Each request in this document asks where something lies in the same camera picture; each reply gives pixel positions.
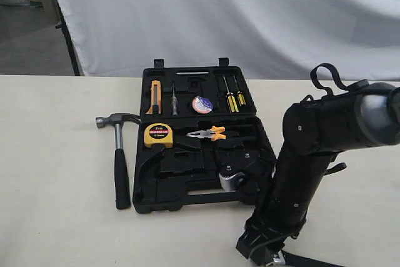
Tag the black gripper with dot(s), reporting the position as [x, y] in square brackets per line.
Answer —
[263, 238]

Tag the black handled adjustable wrench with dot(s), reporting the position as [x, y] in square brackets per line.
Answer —
[283, 258]

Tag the black plastic tool case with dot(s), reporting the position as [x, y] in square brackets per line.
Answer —
[170, 178]

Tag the black electrical tape roll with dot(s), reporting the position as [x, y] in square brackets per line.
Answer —
[202, 105]

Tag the steel claw hammer black grip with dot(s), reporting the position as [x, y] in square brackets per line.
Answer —
[121, 177]

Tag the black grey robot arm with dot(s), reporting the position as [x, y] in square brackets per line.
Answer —
[315, 132]

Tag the large yellow black screwdriver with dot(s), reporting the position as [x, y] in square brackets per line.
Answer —
[231, 101]

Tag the small yellow black screwdriver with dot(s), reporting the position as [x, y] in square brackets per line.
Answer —
[240, 96]

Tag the yellow tape measure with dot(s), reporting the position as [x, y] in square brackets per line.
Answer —
[158, 133]

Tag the clear tester screwdriver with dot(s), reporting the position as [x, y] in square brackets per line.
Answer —
[174, 101]

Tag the orange utility knife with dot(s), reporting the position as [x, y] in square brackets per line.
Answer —
[155, 100]

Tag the white backdrop cloth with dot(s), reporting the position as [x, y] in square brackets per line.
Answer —
[268, 39]

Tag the black backdrop stand pole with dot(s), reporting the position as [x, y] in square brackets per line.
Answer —
[69, 43]

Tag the orange handled pliers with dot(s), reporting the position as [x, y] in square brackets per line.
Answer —
[214, 133]

